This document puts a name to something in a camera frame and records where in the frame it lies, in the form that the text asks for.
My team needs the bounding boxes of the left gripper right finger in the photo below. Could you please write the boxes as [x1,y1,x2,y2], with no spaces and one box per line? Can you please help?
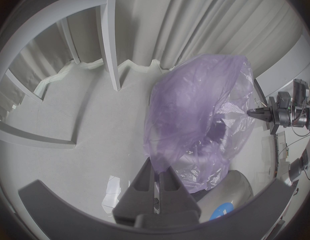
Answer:
[159,165,202,224]

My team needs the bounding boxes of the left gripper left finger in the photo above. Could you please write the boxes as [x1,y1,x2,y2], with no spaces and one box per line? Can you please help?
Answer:
[112,156,155,229]

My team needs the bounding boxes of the purple plastic bag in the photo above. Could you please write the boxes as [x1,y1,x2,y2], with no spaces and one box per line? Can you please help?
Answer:
[143,55,255,193]

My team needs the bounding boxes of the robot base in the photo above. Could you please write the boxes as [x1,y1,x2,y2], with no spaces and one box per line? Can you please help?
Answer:
[193,170,254,222]

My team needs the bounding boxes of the grey padded white chair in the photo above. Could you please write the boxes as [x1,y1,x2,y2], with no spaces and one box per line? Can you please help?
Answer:
[0,0,121,149]

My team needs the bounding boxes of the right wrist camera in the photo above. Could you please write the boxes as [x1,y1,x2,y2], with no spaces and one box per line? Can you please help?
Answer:
[276,91,292,109]

